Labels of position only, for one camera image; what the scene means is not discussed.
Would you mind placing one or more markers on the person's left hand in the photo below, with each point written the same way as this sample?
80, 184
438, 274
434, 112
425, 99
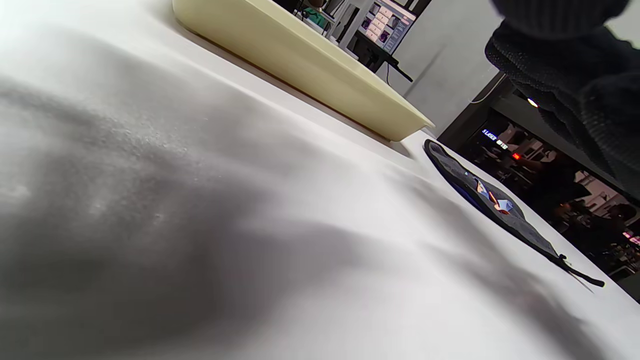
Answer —
575, 75

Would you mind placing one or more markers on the cream plastic tray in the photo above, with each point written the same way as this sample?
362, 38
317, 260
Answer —
300, 55

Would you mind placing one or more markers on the blue and grey hand towel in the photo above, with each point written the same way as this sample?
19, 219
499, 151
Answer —
460, 175

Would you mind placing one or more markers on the blue and orange paper scraps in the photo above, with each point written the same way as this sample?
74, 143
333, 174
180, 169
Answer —
502, 205

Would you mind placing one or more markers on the green bag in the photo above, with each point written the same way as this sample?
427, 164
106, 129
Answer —
315, 17

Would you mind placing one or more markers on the computer monitor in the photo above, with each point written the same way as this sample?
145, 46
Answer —
387, 25

